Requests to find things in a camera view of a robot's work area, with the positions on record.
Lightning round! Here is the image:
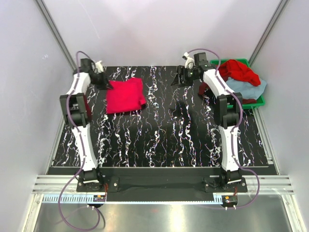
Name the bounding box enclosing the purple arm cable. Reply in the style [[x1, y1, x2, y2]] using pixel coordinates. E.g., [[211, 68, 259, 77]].
[[185, 48, 261, 209], [57, 51, 105, 230]]

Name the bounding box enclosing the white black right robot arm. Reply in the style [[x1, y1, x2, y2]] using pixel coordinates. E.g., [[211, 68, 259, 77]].
[[172, 52, 243, 191]]

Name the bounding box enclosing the aluminium corner post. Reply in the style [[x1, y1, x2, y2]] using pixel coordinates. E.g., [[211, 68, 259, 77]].
[[34, 0, 76, 71], [249, 0, 290, 66]]

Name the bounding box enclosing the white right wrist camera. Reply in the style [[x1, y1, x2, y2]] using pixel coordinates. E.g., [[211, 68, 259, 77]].
[[183, 52, 195, 69]]

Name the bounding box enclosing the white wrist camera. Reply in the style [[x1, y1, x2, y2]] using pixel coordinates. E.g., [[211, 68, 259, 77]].
[[95, 60, 104, 73], [183, 52, 195, 69]]

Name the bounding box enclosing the orange connector board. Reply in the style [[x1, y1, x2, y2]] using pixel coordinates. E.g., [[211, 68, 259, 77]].
[[93, 194, 107, 202], [224, 195, 238, 205]]

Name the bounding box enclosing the light blue t shirt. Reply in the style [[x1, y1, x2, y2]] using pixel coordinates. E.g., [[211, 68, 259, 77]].
[[226, 77, 267, 100]]

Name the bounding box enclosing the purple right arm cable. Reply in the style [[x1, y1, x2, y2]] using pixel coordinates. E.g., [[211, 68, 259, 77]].
[[185, 48, 261, 209]]

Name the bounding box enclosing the pink t shirt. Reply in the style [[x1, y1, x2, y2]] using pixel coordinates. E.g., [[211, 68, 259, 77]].
[[106, 77, 147, 114]]

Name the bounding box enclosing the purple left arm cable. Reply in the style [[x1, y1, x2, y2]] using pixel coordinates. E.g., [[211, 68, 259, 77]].
[[57, 51, 105, 230]]

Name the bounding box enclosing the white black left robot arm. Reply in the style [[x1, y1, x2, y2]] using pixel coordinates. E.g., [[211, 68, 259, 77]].
[[59, 58, 113, 192]]

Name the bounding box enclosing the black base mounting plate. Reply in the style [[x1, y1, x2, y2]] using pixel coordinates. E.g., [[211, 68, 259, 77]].
[[76, 166, 247, 193]]

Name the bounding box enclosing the left orange connector board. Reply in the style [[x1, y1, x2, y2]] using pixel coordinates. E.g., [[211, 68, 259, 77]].
[[93, 194, 107, 202]]

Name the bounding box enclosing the right orange connector board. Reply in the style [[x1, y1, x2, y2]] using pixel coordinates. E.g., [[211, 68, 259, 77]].
[[224, 195, 238, 205]]

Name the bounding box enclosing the green plastic bin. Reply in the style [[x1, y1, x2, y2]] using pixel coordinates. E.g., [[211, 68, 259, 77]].
[[219, 58, 267, 109]]

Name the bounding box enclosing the aluminium front frame rail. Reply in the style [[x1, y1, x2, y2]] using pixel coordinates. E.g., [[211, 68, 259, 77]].
[[33, 175, 294, 195]]

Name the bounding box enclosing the right aluminium corner post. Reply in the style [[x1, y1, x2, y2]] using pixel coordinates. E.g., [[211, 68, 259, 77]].
[[249, 0, 290, 66]]

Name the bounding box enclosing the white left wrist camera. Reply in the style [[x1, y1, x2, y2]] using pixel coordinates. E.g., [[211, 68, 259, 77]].
[[95, 60, 104, 73]]

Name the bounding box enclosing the left aluminium corner post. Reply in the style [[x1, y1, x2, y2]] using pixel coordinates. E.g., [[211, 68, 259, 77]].
[[34, 0, 76, 71]]

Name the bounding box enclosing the red t shirt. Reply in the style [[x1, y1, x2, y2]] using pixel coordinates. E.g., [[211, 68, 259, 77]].
[[219, 59, 261, 87]]

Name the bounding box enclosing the maroon t shirt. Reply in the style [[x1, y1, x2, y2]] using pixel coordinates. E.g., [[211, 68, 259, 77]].
[[198, 83, 257, 104]]

